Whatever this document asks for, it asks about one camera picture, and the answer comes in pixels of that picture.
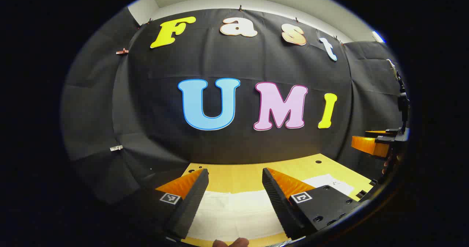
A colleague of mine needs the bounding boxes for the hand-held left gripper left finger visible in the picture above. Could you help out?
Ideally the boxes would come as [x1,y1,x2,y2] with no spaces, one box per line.
[139,168,210,239]

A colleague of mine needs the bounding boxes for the white jeans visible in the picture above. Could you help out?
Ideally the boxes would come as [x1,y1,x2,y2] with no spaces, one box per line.
[186,174,355,242]

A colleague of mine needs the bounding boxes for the black backdrop cloth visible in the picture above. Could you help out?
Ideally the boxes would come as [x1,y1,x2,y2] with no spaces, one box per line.
[60,6,407,207]

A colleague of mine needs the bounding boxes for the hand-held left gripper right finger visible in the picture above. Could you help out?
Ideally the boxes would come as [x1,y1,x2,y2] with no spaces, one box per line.
[262,167,362,240]

